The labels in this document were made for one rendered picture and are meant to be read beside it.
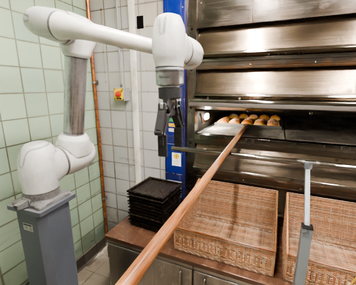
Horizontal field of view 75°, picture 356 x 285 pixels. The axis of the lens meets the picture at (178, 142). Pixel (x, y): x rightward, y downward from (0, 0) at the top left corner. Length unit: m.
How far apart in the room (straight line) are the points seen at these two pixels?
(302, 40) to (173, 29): 1.00
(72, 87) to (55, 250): 0.76
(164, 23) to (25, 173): 0.84
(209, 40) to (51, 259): 1.52
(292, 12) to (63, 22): 1.22
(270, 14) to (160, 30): 1.01
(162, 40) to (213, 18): 1.00
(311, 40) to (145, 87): 1.12
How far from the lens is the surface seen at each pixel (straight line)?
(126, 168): 2.08
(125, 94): 1.88
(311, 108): 1.45
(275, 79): 1.60
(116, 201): 2.29
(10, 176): 1.73
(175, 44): 0.73
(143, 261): 0.49
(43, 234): 1.27
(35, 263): 1.39
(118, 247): 1.68
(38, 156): 1.16
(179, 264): 1.50
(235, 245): 1.36
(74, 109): 1.23
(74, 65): 1.20
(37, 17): 1.09
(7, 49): 1.72
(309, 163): 1.26
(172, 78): 0.73
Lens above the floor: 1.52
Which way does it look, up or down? 14 degrees down
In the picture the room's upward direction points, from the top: straight up
